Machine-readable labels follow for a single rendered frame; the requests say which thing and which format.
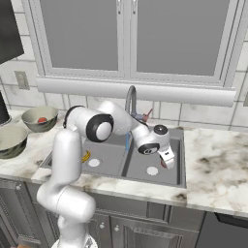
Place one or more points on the grey double sink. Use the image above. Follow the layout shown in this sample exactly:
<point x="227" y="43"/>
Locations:
<point x="142" y="168"/>

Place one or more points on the yellow banana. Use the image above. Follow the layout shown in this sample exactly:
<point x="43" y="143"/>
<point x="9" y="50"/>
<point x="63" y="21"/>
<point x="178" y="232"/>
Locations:
<point x="85" y="156"/>

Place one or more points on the black countertop appliance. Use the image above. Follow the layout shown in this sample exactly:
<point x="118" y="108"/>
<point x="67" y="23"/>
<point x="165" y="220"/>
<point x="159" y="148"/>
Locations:
<point x="3" y="111"/>

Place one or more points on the grey wall outlet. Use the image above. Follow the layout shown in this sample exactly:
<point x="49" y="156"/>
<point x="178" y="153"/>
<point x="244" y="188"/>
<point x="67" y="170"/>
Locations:
<point x="22" y="79"/>

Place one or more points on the round silver cupboard knob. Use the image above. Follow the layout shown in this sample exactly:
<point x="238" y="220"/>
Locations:
<point x="18" y="186"/>
<point x="116" y="228"/>
<point x="101" y="226"/>

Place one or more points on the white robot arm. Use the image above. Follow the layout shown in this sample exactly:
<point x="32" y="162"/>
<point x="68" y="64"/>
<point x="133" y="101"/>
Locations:
<point x="68" y="155"/>

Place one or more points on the grey window sill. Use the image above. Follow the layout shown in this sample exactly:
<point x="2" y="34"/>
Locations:
<point x="145" y="90"/>

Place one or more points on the dark grey dishwasher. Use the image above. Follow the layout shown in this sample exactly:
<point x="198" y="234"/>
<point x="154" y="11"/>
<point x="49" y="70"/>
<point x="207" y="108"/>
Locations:
<point x="223" y="232"/>

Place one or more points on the grey framed window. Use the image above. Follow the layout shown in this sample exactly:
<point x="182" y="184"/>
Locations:
<point x="129" y="35"/>

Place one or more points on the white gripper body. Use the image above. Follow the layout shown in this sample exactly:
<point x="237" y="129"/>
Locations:
<point x="169" y="162"/>

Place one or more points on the grey green bowl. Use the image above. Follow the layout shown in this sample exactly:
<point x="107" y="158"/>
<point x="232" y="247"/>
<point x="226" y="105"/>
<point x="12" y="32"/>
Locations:
<point x="35" y="122"/>
<point x="11" y="143"/>

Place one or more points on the black wall cupboard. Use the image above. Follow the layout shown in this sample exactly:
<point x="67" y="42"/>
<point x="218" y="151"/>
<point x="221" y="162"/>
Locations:
<point x="8" y="29"/>

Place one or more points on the red peach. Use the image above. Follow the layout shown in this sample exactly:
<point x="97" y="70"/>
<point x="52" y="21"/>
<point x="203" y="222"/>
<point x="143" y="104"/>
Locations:
<point x="42" y="120"/>

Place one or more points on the grey curved faucet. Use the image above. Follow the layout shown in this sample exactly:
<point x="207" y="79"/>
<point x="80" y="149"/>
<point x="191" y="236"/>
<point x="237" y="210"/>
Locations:
<point x="130" y="97"/>

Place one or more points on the dark grey sink front panel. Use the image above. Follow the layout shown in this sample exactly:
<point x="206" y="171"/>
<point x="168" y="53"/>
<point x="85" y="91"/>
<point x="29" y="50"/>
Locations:
<point x="145" y="208"/>

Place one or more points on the dark grey cupboard door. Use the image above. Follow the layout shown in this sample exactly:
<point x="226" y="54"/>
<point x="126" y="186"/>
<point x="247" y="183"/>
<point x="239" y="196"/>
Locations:
<point x="19" y="216"/>
<point x="155" y="234"/>
<point x="100" y="232"/>

